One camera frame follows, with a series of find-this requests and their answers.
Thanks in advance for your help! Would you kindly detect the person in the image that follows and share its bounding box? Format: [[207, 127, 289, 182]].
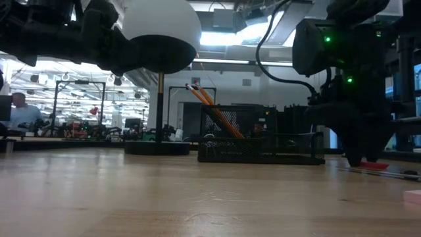
[[9, 92, 44, 130]]

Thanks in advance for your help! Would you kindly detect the black mesh desk organizer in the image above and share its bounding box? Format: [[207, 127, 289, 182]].
[[197, 104, 326, 165]]

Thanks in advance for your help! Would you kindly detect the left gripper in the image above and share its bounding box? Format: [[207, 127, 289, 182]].
[[65, 0, 145, 77]]

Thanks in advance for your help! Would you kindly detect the ceiling light strip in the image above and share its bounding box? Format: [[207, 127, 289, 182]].
[[193, 58, 293, 68]]

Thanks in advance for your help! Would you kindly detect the black metal stand frame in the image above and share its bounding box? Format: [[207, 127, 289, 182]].
[[52, 80, 107, 136]]

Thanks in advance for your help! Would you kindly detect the white globe table lamp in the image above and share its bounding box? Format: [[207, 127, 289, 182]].
[[122, 0, 202, 156]]

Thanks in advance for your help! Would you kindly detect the red eraser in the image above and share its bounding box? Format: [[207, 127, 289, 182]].
[[358, 160, 389, 171]]

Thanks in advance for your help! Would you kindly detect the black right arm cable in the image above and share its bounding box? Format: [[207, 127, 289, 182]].
[[255, 0, 318, 98]]

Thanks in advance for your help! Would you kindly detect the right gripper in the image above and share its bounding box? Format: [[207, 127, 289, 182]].
[[305, 77, 397, 167]]

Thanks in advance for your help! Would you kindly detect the grey ceiling box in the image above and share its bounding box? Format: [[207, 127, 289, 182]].
[[212, 9, 235, 29]]

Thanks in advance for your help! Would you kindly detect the pink sticky note pad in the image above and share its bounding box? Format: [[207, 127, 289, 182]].
[[403, 190, 421, 205]]

